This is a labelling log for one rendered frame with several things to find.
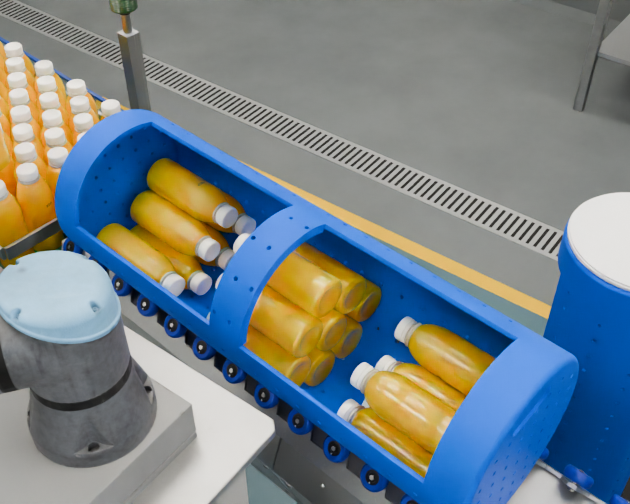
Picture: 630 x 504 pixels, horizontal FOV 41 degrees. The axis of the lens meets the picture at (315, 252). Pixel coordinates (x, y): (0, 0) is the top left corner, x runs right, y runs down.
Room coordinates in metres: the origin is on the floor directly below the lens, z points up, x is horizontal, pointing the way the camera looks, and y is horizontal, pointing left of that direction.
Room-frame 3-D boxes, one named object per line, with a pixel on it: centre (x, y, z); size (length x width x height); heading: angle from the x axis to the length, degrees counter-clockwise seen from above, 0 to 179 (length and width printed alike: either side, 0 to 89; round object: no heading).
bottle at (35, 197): (1.27, 0.55, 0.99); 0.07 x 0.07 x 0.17
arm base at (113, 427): (0.61, 0.27, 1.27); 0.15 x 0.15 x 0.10
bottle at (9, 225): (1.21, 0.60, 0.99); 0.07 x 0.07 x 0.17
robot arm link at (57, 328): (0.60, 0.28, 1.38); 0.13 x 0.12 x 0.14; 106
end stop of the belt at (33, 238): (1.31, 0.45, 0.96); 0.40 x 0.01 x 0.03; 138
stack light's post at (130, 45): (1.78, 0.44, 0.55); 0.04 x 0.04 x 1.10; 48
